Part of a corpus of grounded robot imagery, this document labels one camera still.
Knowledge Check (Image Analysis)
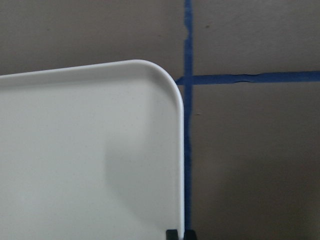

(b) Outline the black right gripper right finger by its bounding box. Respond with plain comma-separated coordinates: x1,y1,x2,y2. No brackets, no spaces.
184,229,197,240

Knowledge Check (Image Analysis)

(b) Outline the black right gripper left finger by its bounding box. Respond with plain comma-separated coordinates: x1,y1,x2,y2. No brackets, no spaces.
166,229,178,240

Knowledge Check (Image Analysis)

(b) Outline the cream rabbit tray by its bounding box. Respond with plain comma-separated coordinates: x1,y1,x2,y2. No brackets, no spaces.
0,60,185,240

